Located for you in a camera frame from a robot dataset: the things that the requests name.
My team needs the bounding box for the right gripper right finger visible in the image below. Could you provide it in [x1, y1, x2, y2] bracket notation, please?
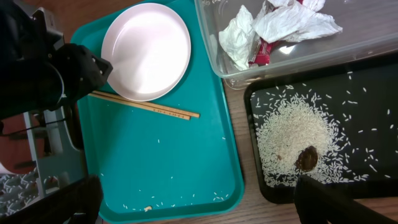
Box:
[294, 175, 397, 224]

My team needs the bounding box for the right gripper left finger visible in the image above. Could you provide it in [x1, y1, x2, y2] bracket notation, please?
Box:
[1, 175, 103, 224]

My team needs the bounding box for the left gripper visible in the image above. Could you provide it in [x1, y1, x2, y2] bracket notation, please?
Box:
[51, 44, 113, 108]

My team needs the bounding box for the brown food scrap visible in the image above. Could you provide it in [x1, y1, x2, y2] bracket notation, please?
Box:
[295, 146, 318, 172]

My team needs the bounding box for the pink round plate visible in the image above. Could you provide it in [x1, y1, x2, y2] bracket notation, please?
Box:
[101, 3, 191, 101]

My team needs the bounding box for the wooden chopstick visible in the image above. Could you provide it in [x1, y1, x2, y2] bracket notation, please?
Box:
[89, 93, 191, 120]
[92, 91, 200, 118]

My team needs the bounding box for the pile of white rice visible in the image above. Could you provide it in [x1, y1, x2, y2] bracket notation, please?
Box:
[250, 70, 398, 189]

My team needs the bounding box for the red foil wrapper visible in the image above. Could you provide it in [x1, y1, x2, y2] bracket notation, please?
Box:
[249, 39, 279, 66]

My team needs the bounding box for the white napkin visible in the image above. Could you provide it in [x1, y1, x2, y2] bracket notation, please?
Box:
[218, 0, 343, 71]

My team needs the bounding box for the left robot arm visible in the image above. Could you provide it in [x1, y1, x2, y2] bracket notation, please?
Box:
[1, 1, 113, 119]

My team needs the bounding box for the grey dish rack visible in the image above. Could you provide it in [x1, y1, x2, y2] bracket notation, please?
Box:
[0, 102, 90, 218]

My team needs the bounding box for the teal serving tray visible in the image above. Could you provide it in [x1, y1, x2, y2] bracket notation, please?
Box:
[78, 1, 244, 223]

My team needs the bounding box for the black tray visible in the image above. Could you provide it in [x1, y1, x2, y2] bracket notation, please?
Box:
[243, 52, 398, 205]

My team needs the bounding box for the clear plastic bin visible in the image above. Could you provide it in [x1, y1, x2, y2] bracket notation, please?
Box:
[195, 0, 397, 89]

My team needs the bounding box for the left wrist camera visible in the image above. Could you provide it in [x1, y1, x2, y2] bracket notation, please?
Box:
[31, 7, 65, 51]

